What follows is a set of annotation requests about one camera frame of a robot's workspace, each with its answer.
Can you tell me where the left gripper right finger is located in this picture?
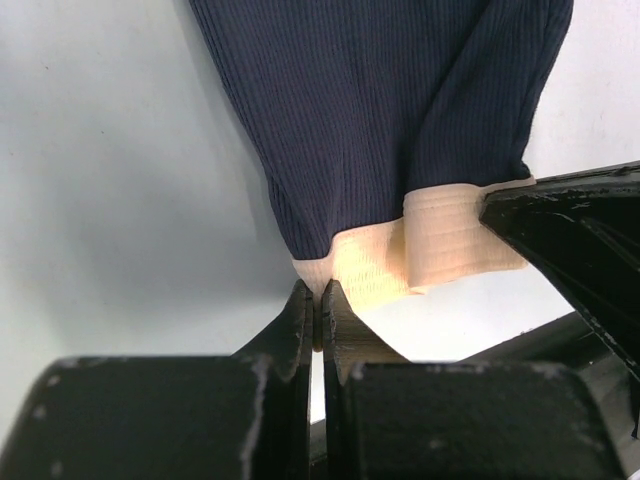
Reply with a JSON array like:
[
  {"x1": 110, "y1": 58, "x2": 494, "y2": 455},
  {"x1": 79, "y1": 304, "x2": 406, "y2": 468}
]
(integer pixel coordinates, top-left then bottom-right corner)
[{"x1": 322, "y1": 281, "x2": 639, "y2": 479}]

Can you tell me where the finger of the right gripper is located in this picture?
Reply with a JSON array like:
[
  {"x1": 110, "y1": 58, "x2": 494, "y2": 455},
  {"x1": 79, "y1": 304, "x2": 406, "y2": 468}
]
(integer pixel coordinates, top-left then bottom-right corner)
[{"x1": 480, "y1": 162, "x2": 639, "y2": 370}]

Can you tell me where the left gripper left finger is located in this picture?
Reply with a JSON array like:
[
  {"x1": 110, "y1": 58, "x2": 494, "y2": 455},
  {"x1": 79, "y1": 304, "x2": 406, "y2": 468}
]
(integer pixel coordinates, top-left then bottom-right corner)
[{"x1": 1, "y1": 282, "x2": 314, "y2": 479}]

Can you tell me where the navy blue underwear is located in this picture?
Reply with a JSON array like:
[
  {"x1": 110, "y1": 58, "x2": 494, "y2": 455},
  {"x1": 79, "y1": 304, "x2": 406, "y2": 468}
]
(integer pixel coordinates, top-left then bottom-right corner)
[{"x1": 187, "y1": 0, "x2": 574, "y2": 364}]

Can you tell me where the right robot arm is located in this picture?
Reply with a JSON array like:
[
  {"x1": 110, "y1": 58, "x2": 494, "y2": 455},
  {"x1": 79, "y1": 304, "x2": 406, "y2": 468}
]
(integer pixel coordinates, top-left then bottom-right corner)
[{"x1": 477, "y1": 162, "x2": 639, "y2": 465}]

